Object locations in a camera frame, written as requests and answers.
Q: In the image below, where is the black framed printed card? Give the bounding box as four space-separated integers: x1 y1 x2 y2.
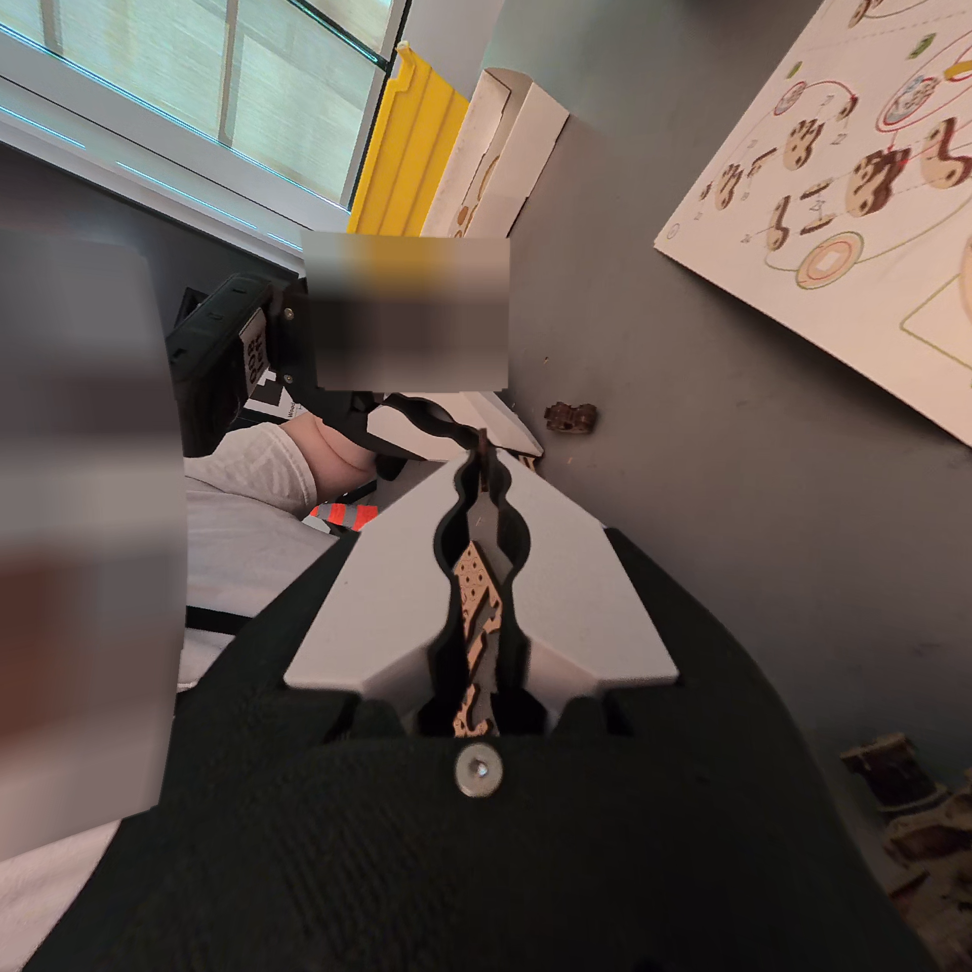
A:
178 285 305 423

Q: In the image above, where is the laser-cut wooden parts sheet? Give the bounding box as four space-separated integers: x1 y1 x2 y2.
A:
453 541 506 738

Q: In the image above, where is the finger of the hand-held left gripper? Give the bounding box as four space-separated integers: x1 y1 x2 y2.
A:
391 390 545 458
367 406 475 463

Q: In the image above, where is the person's left forearm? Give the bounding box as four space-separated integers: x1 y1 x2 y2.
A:
184 416 378 525

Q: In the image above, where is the white framed window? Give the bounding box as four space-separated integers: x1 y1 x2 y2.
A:
0 0 415 259

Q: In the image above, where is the open instruction booklet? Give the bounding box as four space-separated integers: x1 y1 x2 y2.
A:
653 0 972 449

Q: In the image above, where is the orange reflective strip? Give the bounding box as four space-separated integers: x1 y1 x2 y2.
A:
307 501 381 536

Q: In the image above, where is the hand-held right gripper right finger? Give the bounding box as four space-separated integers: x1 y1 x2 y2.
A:
494 448 679 738

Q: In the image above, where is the yellow plastic bin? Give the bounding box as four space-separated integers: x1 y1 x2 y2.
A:
347 42 472 238

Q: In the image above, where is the white cardboard box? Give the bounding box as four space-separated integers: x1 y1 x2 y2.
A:
420 67 572 240

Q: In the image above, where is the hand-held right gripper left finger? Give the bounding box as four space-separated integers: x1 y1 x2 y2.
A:
282 448 472 738

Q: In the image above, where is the assembled wooden model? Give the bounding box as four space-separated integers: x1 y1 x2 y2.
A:
839 731 972 943

